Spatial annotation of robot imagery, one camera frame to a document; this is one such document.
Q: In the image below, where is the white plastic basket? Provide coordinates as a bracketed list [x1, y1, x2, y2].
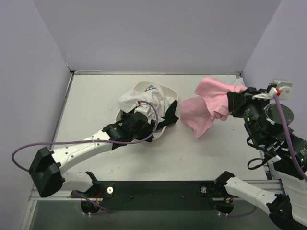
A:
[116, 81, 179, 142]

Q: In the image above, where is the pink t shirt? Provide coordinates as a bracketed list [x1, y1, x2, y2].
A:
[179, 77, 247, 138]

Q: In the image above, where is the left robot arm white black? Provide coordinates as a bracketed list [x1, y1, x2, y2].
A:
[29, 112, 156, 198]

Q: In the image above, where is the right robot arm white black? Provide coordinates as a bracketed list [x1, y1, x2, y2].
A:
[214, 84, 307, 230]

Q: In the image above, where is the folded white t shirt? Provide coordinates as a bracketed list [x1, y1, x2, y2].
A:
[230, 78, 245, 86]

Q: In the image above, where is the white t shirt in basket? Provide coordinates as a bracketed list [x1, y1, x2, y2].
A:
[118, 84, 174, 122]

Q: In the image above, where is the black t shirt in basket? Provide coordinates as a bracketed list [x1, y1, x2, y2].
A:
[157, 100, 179, 130]

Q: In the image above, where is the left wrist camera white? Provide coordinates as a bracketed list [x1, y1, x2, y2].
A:
[134, 104, 152, 117]

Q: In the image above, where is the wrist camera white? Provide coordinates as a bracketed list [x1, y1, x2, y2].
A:
[271, 78, 293, 100]
[134, 104, 152, 117]

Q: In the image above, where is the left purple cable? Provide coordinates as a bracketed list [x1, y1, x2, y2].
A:
[11, 100, 159, 171]

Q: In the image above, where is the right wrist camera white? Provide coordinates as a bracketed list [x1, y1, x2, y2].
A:
[271, 78, 293, 100]

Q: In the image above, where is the thin black cable loop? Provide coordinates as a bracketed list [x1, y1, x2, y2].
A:
[247, 138, 267, 170]

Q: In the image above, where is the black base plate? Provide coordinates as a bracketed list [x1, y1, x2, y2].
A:
[70, 181, 237, 211]

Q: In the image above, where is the aluminium front rail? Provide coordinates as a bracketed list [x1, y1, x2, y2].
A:
[28, 181, 288, 202]

